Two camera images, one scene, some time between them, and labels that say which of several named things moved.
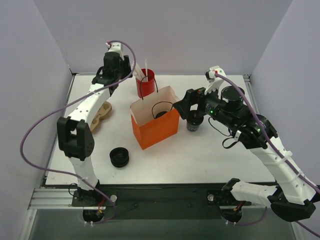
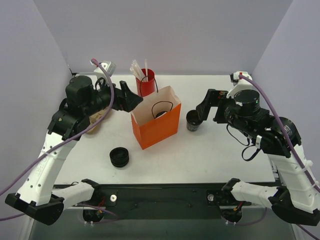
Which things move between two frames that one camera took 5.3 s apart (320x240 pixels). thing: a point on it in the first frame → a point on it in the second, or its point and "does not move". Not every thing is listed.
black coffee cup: [194, 119] does not move
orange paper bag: [156, 118] does not move
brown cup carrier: [103, 111] does not move
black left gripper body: [126, 66] → [119, 98]
